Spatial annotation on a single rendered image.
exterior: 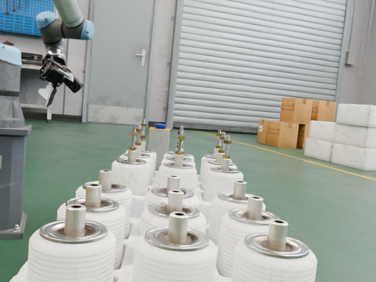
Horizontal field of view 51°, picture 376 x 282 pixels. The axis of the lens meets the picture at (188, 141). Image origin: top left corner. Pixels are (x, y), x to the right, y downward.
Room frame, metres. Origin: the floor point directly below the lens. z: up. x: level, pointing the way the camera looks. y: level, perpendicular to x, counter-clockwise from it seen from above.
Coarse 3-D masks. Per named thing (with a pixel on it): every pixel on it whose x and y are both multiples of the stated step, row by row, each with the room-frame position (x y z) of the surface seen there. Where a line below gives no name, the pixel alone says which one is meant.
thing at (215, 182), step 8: (208, 176) 0.97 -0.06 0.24; (216, 176) 0.95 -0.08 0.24; (224, 176) 0.95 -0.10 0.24; (232, 176) 0.95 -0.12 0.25; (240, 176) 0.97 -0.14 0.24; (208, 184) 0.97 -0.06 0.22; (216, 184) 0.95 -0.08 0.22; (224, 184) 0.95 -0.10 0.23; (232, 184) 0.95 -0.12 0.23; (208, 192) 0.97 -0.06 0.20; (216, 192) 0.95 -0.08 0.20; (208, 200) 0.96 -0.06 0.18
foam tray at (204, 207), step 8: (152, 184) 1.08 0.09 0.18; (200, 184) 1.16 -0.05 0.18; (200, 192) 1.03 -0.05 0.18; (136, 200) 0.91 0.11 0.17; (200, 200) 0.95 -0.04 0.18; (136, 208) 0.91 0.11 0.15; (200, 208) 0.92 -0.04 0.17; (208, 208) 0.92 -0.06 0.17; (136, 216) 0.91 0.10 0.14; (208, 216) 0.92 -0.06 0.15
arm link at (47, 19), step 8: (40, 16) 1.56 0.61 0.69; (48, 16) 1.56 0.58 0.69; (40, 24) 1.56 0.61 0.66; (48, 24) 1.56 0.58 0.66; (56, 24) 1.56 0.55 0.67; (40, 32) 1.60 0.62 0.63; (48, 32) 1.58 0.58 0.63; (56, 32) 1.57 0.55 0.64; (48, 40) 1.60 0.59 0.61; (56, 40) 1.61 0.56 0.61
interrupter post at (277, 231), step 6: (270, 222) 0.46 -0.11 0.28; (276, 222) 0.46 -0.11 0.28; (282, 222) 0.46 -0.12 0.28; (270, 228) 0.45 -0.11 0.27; (276, 228) 0.45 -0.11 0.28; (282, 228) 0.45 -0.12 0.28; (270, 234) 0.45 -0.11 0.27; (276, 234) 0.45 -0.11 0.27; (282, 234) 0.45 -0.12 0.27; (270, 240) 0.45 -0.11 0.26; (276, 240) 0.45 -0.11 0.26; (282, 240) 0.45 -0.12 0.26; (270, 246) 0.45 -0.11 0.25; (276, 246) 0.45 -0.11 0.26; (282, 246) 0.45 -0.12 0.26
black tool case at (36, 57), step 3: (21, 54) 5.06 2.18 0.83; (24, 54) 5.07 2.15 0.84; (27, 54) 5.09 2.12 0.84; (30, 54) 5.10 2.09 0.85; (33, 54) 5.12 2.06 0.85; (36, 54) 5.14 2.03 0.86; (39, 54) 5.16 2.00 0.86; (21, 57) 5.05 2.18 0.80; (24, 57) 5.06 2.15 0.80; (27, 57) 5.07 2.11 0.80; (30, 57) 5.08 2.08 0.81; (33, 57) 5.13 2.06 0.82; (36, 57) 5.13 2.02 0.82; (39, 57) 5.15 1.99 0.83; (42, 57) 5.17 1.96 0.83; (33, 60) 5.12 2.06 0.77; (36, 60) 5.14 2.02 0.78; (39, 60) 5.15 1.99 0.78
